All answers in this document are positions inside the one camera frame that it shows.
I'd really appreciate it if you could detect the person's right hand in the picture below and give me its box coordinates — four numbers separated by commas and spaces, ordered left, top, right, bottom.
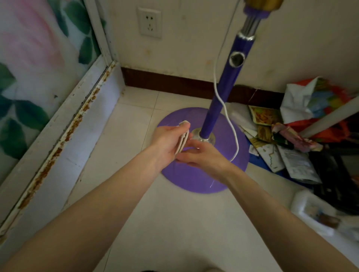
175, 139, 234, 184

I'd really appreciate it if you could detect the person's left hand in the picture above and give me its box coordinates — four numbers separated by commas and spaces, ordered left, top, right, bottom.
150, 123, 194, 172

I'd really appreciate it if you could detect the white cloth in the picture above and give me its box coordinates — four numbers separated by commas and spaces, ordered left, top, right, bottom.
175, 120, 192, 155

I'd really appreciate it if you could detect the person's left forearm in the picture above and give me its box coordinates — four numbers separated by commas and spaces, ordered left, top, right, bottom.
0, 145, 166, 272

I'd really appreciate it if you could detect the person's right forearm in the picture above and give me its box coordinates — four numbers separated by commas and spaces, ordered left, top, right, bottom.
222, 165, 359, 272

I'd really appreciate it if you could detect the purple round fan base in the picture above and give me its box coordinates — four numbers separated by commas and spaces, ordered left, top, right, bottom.
156, 107, 250, 194

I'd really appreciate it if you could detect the dark brown baseboard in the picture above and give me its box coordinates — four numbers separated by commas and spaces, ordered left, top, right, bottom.
121, 67, 285, 108

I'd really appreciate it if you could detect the purple fan stand pole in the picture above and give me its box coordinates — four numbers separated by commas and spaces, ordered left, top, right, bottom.
192, 0, 284, 144

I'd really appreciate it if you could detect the pile of printed paper packets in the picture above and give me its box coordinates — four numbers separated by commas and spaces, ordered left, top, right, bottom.
228, 102, 324, 185

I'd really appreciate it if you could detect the orange colourful plastic bag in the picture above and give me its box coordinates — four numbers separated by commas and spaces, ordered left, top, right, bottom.
280, 76, 354, 143

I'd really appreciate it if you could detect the white plastic container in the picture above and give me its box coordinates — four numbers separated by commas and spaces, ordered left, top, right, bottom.
290, 189, 359, 267

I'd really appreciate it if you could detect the grey round tube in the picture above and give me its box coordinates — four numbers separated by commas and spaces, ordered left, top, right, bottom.
300, 95, 359, 138

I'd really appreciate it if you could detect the black plastic bag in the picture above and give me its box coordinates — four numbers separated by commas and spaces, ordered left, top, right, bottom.
309, 140, 359, 215

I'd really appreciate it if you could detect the floral frosted door panel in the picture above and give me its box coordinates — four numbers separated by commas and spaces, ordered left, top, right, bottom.
0, 0, 102, 184

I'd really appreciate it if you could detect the white power cable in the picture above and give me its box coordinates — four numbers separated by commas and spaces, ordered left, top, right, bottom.
213, 0, 242, 163

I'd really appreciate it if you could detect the white rusty door frame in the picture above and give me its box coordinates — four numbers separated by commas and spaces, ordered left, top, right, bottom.
0, 0, 125, 253

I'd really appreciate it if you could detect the white wall socket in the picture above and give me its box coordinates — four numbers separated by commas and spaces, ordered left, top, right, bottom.
137, 7, 162, 39

